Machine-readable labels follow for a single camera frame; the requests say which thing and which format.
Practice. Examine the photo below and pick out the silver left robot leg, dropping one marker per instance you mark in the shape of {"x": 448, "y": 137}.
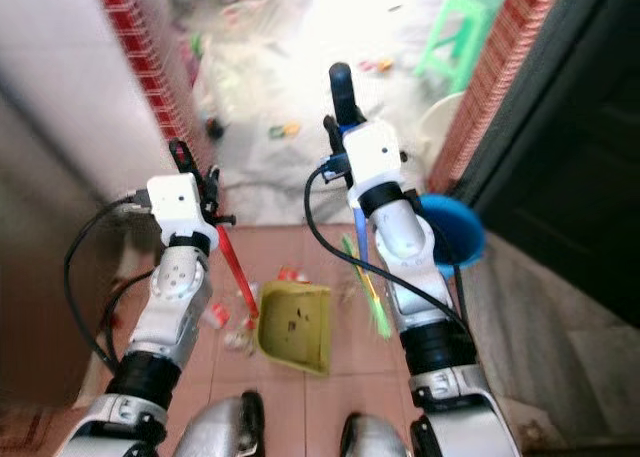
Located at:
{"x": 225, "y": 427}

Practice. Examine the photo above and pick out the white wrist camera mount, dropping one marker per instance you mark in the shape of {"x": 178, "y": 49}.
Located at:
{"x": 375, "y": 157}
{"x": 180, "y": 202}

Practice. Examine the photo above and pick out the silver robot leg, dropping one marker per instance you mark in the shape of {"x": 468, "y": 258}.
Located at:
{"x": 225, "y": 427}
{"x": 375, "y": 437}

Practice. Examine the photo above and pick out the orange red litter piece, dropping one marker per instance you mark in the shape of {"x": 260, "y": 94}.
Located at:
{"x": 378, "y": 66}

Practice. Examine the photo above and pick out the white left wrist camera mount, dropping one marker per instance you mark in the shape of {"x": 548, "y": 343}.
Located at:
{"x": 180, "y": 202}

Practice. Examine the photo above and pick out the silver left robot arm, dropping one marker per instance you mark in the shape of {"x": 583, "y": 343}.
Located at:
{"x": 175, "y": 297}

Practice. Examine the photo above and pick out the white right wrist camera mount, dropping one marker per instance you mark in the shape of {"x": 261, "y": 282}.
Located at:
{"x": 375, "y": 157}

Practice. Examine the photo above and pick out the silver right robot leg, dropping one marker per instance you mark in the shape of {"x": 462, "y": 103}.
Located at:
{"x": 375, "y": 437}

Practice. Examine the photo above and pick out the crumpled litter scraps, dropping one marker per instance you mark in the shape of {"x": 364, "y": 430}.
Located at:
{"x": 240, "y": 337}

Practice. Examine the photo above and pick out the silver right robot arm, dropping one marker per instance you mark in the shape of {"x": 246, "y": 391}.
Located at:
{"x": 405, "y": 242}

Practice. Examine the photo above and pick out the grey metal door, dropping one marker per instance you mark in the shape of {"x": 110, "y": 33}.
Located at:
{"x": 50, "y": 257}

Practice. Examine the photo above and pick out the dark door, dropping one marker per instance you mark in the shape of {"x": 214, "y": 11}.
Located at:
{"x": 560, "y": 147}

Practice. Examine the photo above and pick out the blue plastic bucket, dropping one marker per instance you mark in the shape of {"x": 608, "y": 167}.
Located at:
{"x": 455, "y": 227}

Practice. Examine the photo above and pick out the green plastic stool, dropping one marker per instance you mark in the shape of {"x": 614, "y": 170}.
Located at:
{"x": 460, "y": 27}

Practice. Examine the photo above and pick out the green yellow litter piece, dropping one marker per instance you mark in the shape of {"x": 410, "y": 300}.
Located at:
{"x": 284, "y": 130}

